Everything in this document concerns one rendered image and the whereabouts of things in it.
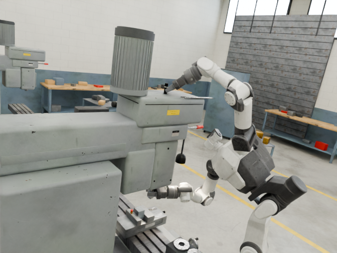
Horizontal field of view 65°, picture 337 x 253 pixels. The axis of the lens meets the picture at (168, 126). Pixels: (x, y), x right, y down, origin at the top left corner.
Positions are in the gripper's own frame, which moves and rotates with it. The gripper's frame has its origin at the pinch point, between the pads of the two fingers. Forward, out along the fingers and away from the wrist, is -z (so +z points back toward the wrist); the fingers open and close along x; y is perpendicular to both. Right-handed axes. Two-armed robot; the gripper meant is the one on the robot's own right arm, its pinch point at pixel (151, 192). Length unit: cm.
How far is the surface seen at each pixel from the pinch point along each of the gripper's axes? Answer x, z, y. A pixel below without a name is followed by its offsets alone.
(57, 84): -592, -141, 31
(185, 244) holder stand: 34.5, 15.2, 13.0
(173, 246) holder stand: 34.2, 8.4, 14.2
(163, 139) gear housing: 13.4, 0.0, -41.6
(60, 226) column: 48, -49, -12
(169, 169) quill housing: 7.5, 7.7, -20.2
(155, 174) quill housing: 11.8, -1.5, -18.8
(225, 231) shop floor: -114, 135, 125
